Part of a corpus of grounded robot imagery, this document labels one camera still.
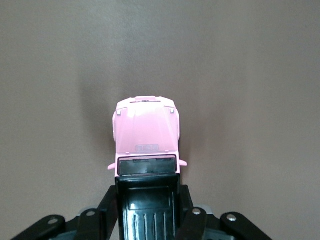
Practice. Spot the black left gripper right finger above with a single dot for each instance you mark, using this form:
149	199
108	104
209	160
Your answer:
190	225

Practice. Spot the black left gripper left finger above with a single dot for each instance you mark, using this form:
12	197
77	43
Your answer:
105	210

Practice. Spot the pink toy car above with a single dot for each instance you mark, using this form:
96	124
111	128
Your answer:
147	125

